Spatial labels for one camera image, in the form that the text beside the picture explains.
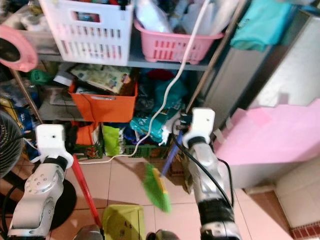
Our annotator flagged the green broom with blue handle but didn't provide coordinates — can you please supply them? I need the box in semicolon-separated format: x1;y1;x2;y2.
142;131;185;214

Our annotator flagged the yellow-green dustpan with red handle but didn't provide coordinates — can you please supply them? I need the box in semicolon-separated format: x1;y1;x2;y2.
71;155;146;240

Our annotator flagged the green plastic crate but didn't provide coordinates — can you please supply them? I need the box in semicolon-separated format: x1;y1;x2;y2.
124;142;167;159

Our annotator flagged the grey metal shelf rack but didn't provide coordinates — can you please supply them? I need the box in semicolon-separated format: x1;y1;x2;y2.
0;0;251;163

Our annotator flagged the lime green bag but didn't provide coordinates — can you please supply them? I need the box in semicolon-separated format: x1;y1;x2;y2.
102;124;122;157

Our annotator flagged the pink slotted plastic basket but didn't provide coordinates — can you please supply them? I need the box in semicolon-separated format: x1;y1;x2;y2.
133;19;225;65

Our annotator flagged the orange plastic bin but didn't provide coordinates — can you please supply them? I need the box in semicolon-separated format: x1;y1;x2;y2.
68;81;139;124

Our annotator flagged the grey steel cabinet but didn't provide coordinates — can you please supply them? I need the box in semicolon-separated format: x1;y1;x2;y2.
200;10;320;191

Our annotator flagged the pink jagged-edge board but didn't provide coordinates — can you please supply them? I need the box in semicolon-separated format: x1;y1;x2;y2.
212;97;320;167

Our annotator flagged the printed paper packaging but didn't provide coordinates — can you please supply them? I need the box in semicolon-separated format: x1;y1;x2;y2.
71;63;133;96

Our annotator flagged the white plastic bag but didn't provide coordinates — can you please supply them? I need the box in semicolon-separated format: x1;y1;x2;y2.
135;0;173;34

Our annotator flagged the grey robot right leg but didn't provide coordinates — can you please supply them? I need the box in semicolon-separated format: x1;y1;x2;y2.
147;229;181;240

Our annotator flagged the grey robot leg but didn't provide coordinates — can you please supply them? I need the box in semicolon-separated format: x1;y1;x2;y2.
147;229;181;240
74;224;104;240

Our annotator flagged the black standing fan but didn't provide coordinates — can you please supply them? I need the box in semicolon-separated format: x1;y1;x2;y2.
0;109;80;239

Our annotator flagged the teal cloth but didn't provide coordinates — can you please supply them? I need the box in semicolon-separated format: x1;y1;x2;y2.
229;0;302;53

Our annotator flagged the white slotted plastic basket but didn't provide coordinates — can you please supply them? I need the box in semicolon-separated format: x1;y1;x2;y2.
38;0;137;67

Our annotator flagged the grey robot left leg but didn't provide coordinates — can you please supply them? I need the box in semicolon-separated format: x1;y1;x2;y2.
74;224;104;240

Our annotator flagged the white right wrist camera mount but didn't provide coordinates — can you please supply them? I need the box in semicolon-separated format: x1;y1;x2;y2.
181;107;216;147

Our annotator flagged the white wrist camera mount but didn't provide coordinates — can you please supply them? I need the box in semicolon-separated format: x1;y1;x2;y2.
35;123;67;161
181;107;216;147

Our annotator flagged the thick white cable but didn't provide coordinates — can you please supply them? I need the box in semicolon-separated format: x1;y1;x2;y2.
80;0;214;166

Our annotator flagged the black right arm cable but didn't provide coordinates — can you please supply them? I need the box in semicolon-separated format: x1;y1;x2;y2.
175;130;237;211

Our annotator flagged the pink round ring mirror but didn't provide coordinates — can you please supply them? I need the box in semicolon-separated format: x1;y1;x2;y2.
0;24;39;73

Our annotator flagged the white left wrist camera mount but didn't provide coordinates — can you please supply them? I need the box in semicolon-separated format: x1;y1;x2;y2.
35;123;67;161

